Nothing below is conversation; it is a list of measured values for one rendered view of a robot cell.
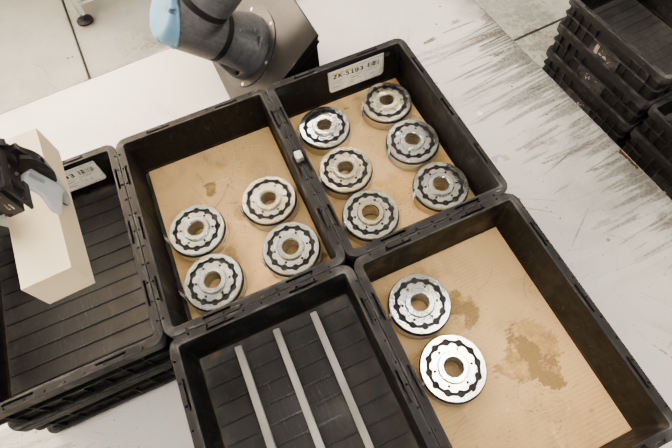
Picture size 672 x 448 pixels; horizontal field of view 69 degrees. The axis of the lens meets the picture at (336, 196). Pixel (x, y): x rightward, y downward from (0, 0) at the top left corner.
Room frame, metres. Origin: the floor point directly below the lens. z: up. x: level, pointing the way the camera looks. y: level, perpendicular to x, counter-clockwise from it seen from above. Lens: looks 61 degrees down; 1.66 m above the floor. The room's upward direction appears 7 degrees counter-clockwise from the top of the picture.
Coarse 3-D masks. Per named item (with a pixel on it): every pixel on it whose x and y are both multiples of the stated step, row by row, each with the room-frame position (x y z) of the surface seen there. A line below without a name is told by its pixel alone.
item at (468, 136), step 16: (368, 48) 0.73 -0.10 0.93; (384, 48) 0.73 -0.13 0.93; (336, 64) 0.70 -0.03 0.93; (416, 64) 0.68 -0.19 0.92; (288, 80) 0.67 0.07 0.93; (432, 80) 0.63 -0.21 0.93; (272, 96) 0.63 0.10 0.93; (448, 112) 0.55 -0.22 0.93; (288, 128) 0.55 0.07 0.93; (464, 128) 0.51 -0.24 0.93; (304, 160) 0.48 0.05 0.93; (480, 160) 0.44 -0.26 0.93; (496, 176) 0.40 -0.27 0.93; (320, 192) 0.41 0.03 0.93; (496, 192) 0.37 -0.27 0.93; (448, 208) 0.35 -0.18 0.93; (464, 208) 0.35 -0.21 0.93; (336, 224) 0.35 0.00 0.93; (416, 224) 0.33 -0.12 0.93; (432, 224) 0.33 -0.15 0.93; (352, 256) 0.29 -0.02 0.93
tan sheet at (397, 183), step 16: (352, 96) 0.69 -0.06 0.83; (304, 112) 0.67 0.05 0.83; (352, 112) 0.65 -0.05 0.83; (416, 112) 0.63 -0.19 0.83; (352, 128) 0.61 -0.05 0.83; (368, 128) 0.60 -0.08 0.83; (352, 144) 0.57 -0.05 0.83; (368, 144) 0.56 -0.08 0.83; (384, 144) 0.56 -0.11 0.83; (320, 160) 0.54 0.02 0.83; (384, 160) 0.52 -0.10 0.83; (448, 160) 0.50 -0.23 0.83; (384, 176) 0.49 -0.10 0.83; (400, 176) 0.48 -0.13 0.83; (384, 192) 0.45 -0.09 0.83; (400, 192) 0.45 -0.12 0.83; (336, 208) 0.43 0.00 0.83; (400, 208) 0.41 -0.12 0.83; (416, 208) 0.41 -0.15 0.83; (400, 224) 0.38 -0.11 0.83
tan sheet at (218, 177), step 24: (240, 144) 0.60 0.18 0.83; (264, 144) 0.59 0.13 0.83; (168, 168) 0.56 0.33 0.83; (192, 168) 0.56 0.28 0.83; (216, 168) 0.55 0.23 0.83; (240, 168) 0.54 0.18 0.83; (264, 168) 0.54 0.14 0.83; (168, 192) 0.50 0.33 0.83; (192, 192) 0.50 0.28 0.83; (216, 192) 0.49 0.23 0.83; (240, 192) 0.49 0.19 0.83; (168, 216) 0.45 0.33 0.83; (240, 216) 0.43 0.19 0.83; (240, 240) 0.38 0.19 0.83; (192, 264) 0.35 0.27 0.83; (240, 264) 0.34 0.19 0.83; (192, 312) 0.26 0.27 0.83
